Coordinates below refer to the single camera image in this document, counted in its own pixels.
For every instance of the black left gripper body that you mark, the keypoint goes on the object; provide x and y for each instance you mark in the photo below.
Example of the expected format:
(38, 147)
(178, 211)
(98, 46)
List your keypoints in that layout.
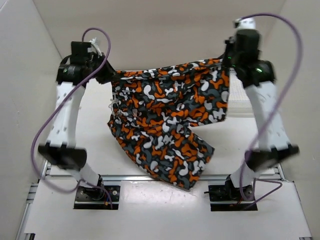
(104, 74)

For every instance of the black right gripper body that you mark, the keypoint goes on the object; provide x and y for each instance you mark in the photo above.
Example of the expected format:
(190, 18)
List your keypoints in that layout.
(230, 57)

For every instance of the orange black camouflage shorts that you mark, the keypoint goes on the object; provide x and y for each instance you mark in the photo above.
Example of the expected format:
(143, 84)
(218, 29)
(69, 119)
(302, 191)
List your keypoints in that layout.
(154, 111)

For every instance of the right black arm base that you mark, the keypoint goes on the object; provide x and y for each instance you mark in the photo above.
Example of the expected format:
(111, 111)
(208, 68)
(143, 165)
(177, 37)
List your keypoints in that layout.
(227, 198)

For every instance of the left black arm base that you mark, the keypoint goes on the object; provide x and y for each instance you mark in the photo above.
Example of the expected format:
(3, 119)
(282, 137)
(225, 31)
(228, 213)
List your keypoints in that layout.
(87, 198)

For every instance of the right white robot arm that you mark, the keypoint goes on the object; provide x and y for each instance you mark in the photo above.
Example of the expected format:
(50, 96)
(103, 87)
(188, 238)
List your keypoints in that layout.
(259, 83)

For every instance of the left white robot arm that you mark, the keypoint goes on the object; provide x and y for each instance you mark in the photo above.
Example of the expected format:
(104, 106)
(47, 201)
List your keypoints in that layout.
(60, 146)

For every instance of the white plastic mesh basket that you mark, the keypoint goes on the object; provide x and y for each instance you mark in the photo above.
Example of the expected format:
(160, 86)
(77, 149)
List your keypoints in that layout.
(239, 105)

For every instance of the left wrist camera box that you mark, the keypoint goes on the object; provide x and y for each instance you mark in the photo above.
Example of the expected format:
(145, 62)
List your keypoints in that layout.
(95, 47)

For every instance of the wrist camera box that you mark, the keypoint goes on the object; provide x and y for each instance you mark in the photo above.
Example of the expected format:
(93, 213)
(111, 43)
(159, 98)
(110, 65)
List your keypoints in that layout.
(95, 47)
(245, 23)

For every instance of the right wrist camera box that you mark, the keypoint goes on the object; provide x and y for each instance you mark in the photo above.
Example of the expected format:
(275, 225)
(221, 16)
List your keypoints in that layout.
(245, 23)

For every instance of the front aluminium rail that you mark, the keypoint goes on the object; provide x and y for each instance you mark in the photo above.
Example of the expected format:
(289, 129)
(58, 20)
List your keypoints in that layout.
(219, 177)

